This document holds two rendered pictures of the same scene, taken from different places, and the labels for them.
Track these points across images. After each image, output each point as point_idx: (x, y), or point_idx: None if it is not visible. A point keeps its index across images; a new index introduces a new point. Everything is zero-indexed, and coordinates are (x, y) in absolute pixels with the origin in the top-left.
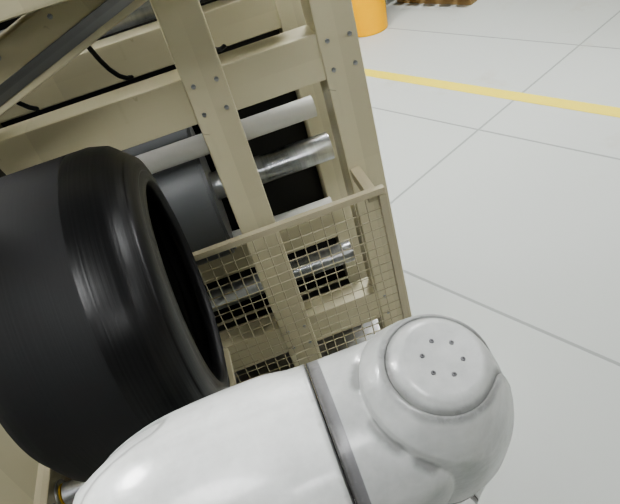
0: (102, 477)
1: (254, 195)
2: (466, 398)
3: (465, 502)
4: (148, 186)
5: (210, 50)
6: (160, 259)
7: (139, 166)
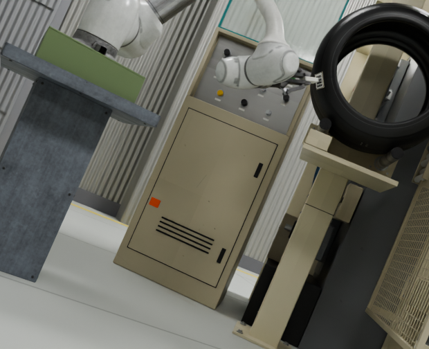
0: None
1: None
2: None
3: (247, 56)
4: None
5: None
6: (373, 20)
7: None
